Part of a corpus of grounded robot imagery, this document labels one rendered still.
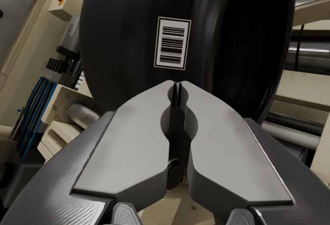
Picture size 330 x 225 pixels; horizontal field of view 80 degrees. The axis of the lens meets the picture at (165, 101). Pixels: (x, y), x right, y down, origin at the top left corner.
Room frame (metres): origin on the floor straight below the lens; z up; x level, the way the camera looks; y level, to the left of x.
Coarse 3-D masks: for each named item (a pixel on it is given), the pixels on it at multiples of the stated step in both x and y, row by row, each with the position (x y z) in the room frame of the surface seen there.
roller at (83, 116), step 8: (80, 104) 0.51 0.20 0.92; (72, 112) 0.48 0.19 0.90; (80, 112) 0.47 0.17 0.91; (88, 112) 0.46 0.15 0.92; (80, 120) 0.46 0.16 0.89; (88, 120) 0.43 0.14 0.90; (168, 160) 0.30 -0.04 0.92; (176, 160) 0.30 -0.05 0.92; (168, 168) 0.29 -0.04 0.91; (176, 168) 0.29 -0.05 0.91; (184, 168) 0.31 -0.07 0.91; (168, 176) 0.28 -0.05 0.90; (176, 176) 0.30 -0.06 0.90; (168, 184) 0.29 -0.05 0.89; (176, 184) 0.30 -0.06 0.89
